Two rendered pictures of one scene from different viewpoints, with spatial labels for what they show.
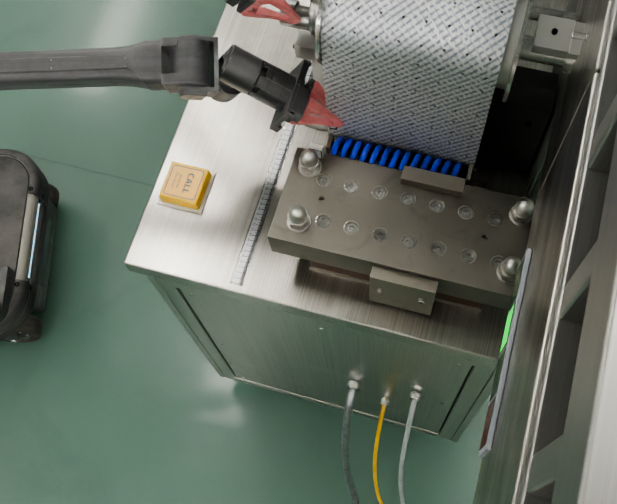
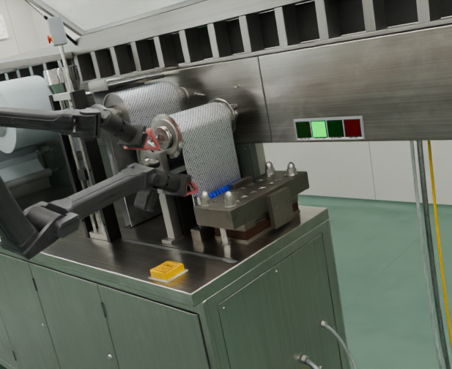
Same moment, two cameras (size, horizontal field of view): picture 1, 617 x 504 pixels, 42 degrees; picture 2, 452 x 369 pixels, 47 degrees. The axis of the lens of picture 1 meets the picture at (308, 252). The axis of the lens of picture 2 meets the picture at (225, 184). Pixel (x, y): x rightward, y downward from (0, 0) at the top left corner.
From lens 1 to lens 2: 157 cm
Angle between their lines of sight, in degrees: 69
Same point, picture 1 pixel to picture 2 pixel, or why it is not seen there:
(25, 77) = (95, 193)
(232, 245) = (215, 262)
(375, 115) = (205, 171)
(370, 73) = (198, 141)
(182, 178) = (163, 266)
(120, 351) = not seen: outside the picture
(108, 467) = not seen: outside the picture
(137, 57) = (127, 172)
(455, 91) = (222, 132)
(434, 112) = (220, 152)
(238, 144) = (160, 260)
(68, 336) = not seen: outside the picture
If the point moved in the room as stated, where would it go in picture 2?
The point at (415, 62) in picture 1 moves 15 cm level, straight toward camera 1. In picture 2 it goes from (207, 124) to (246, 120)
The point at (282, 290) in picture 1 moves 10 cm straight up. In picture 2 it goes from (252, 250) to (246, 219)
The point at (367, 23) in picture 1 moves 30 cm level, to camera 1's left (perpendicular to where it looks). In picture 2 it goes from (187, 118) to (147, 138)
